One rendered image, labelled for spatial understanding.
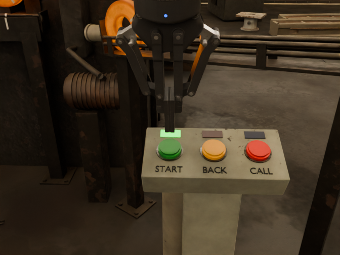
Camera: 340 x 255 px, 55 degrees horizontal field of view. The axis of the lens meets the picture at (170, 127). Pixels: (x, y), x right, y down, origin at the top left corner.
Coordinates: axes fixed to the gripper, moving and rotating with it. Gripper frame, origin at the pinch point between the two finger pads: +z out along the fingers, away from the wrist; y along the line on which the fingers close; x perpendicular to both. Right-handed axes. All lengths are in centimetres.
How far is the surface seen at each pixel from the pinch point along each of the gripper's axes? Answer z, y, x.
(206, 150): 8.3, -6.0, 1.0
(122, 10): 13, 16, -54
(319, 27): 179, -166, -322
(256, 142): 8.4, -14.6, -0.8
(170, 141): 8.3, 0.1, -0.8
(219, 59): 15.7, -11.4, -34.1
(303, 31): 185, -148, -320
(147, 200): 85, 11, -32
